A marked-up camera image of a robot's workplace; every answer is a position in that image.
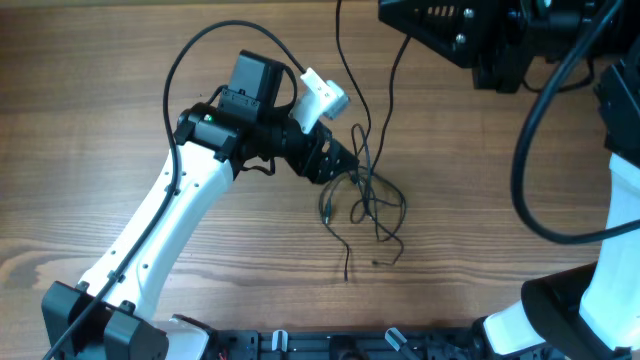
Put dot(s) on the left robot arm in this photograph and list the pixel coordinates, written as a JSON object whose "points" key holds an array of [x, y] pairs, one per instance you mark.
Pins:
{"points": [[264, 113]]}

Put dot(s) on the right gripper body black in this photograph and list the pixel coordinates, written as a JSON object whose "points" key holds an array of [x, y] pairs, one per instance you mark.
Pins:
{"points": [[486, 55]]}

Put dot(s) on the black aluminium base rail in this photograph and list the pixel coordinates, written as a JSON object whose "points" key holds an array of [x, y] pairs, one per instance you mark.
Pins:
{"points": [[394, 343]]}

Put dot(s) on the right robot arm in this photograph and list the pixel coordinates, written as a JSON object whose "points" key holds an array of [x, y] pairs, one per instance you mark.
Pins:
{"points": [[450, 149]]}

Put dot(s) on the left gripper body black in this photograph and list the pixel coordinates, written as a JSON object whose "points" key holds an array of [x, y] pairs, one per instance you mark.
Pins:
{"points": [[314, 157]]}

